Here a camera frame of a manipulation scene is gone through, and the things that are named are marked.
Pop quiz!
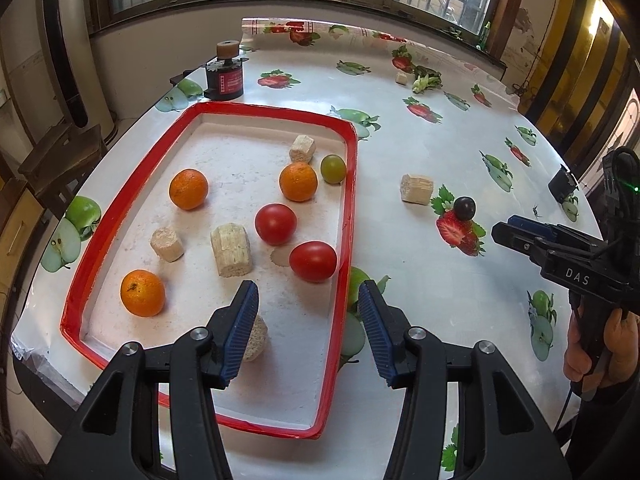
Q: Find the green leafy vegetable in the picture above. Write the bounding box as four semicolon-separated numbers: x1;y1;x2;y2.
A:
411;66;443;93

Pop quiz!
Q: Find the green grape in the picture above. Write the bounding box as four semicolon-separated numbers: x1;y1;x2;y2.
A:
320;154;347;184

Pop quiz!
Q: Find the wedge cut wooden block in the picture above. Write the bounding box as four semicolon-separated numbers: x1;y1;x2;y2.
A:
400;174;435;205

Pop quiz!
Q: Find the red rimmed white tray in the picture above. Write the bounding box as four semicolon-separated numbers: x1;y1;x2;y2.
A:
60;101;358;440

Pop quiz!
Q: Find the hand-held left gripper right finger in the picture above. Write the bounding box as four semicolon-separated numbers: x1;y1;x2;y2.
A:
357;280;573;480

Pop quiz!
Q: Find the fruit print tablecloth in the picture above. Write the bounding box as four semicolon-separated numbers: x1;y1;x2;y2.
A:
10;16;603;480

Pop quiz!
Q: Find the person's right hand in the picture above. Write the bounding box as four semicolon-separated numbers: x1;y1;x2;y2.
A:
563;307;640;393

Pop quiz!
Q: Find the red tomato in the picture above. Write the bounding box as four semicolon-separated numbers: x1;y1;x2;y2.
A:
254;203;298;246
289;240;338;283

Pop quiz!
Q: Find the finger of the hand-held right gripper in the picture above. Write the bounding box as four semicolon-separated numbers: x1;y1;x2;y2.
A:
491;221;548;266
507;215;596;248

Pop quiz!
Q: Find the black red cylindrical canister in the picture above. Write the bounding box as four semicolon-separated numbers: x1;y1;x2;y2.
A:
204;40;248;101

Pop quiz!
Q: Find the brown wooden cabinet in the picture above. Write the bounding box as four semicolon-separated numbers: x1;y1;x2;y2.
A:
0;175;48;301

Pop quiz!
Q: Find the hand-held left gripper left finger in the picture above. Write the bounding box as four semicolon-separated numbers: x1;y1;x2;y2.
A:
45;280;261;480

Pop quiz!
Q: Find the dark wooden chair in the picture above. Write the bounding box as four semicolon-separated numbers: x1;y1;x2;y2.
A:
17;122;108;206

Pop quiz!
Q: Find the long wooden block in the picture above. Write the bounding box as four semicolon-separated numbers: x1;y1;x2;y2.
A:
210;223;252;278

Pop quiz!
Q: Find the yellow wooden door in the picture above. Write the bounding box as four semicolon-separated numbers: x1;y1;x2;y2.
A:
517;0;631;171

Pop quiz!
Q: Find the small pale wooden block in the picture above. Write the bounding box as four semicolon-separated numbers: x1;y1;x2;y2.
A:
289;134;317;162

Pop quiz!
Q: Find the small black box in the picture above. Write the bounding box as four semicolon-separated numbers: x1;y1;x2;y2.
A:
548;167;581;201

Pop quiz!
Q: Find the orange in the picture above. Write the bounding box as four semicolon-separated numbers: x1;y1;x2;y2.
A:
279;161;319;203
120;270;166;318
169;169;209;211

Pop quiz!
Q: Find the tall white air conditioner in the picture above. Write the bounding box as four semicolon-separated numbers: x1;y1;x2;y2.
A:
37;0;116;131

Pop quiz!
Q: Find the round wooden block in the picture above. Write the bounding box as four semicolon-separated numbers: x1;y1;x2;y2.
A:
242;314;269;363

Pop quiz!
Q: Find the person's right forearm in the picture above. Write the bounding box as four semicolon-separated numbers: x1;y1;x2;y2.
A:
565;387;640;468

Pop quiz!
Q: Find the short wooden block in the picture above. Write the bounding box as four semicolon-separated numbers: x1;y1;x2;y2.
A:
150;226;185;263

